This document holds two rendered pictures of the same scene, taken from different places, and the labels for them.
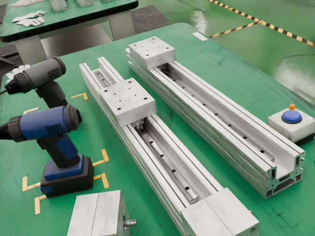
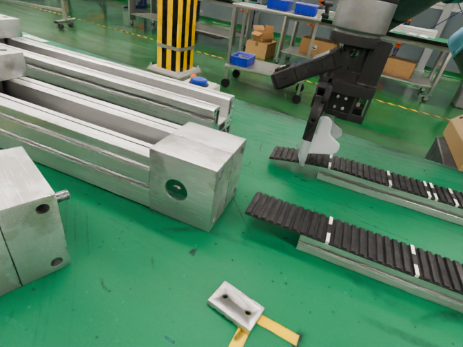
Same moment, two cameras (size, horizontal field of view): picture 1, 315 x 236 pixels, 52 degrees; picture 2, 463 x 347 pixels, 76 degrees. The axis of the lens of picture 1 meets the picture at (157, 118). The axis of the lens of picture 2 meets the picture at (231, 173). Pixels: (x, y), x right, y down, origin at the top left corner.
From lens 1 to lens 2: 0.35 m
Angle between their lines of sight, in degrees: 45
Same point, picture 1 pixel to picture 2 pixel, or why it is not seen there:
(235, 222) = (224, 143)
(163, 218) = (99, 196)
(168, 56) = (9, 28)
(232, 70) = not seen: hidden behind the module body
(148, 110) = (13, 68)
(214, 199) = (184, 131)
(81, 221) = not seen: outside the picture
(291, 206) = not seen: hidden behind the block
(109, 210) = (15, 170)
